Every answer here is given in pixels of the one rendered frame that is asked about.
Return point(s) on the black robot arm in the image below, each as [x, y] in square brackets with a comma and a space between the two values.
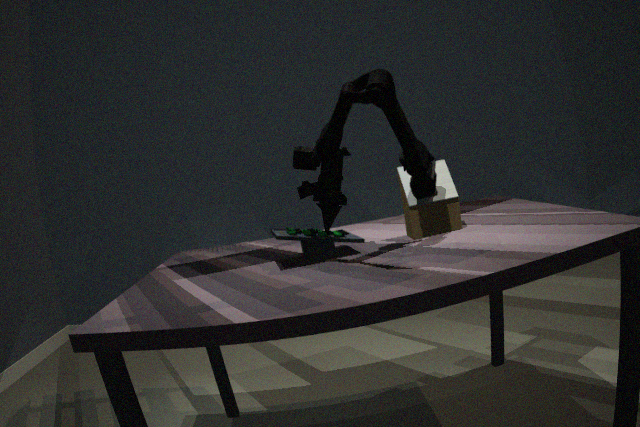
[380, 90]

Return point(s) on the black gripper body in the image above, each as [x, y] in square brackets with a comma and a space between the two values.
[331, 187]

